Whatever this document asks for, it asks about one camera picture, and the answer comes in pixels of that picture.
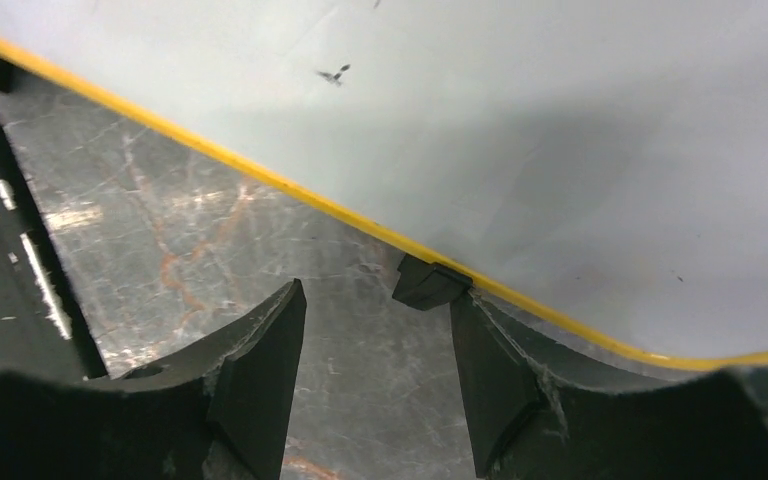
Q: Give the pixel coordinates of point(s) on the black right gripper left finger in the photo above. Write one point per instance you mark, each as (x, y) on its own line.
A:
(217, 409)

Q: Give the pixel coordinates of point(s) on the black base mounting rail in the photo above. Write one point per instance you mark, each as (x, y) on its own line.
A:
(42, 327)

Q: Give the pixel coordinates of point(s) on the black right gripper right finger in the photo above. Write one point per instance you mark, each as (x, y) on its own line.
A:
(536, 409)

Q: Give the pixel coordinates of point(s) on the yellow framed whiteboard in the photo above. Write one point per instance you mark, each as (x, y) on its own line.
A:
(600, 164)

